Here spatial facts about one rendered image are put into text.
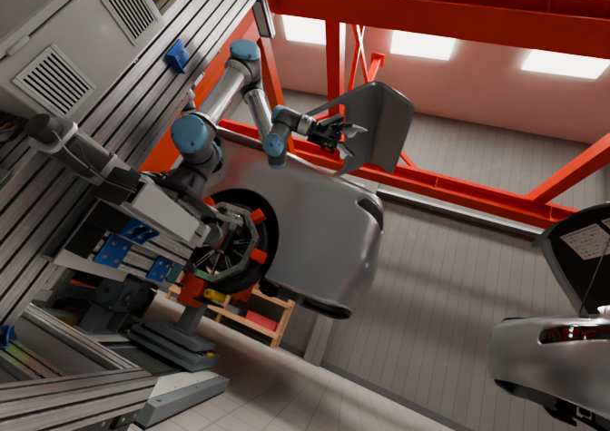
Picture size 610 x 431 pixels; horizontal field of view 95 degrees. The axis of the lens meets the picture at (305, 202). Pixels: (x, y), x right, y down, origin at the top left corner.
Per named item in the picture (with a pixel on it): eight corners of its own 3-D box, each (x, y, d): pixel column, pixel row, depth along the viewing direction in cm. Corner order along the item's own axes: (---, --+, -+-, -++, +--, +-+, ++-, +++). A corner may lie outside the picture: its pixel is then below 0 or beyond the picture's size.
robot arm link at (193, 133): (204, 170, 103) (266, 70, 123) (192, 148, 90) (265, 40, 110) (174, 158, 104) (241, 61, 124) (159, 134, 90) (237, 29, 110)
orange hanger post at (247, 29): (115, 251, 169) (280, 9, 260) (95, 243, 155) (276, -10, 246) (93, 241, 174) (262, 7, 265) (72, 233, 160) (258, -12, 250)
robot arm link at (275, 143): (280, 164, 107) (291, 142, 111) (280, 149, 97) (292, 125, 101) (261, 157, 108) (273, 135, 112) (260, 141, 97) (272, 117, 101)
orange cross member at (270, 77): (290, 194, 468) (300, 174, 483) (245, 54, 237) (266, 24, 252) (284, 192, 471) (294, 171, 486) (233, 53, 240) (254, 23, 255)
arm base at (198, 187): (185, 189, 97) (200, 166, 100) (152, 178, 101) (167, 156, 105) (205, 208, 110) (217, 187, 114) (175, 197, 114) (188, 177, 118)
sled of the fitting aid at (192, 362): (215, 367, 194) (221, 353, 198) (191, 373, 162) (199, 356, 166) (158, 337, 207) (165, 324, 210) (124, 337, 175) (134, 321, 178)
